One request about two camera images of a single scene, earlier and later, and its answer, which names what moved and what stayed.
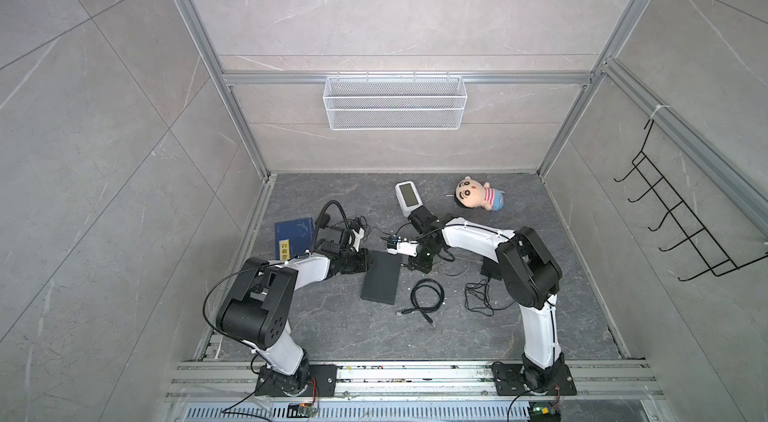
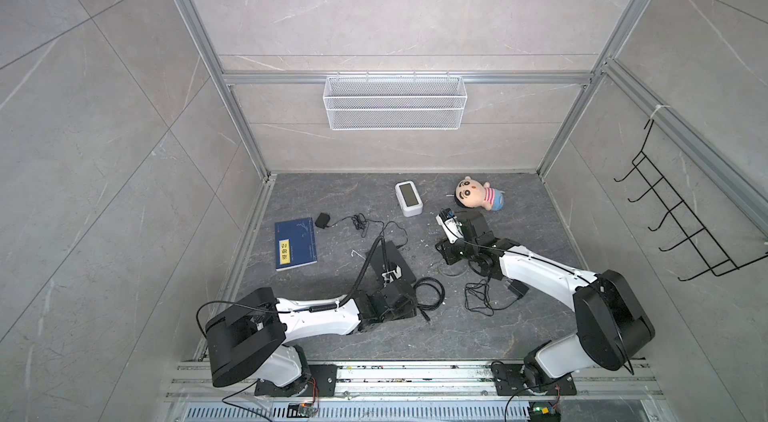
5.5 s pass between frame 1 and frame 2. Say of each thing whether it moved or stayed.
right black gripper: moved
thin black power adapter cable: stayed
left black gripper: moved
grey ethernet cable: stayed
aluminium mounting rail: stayed
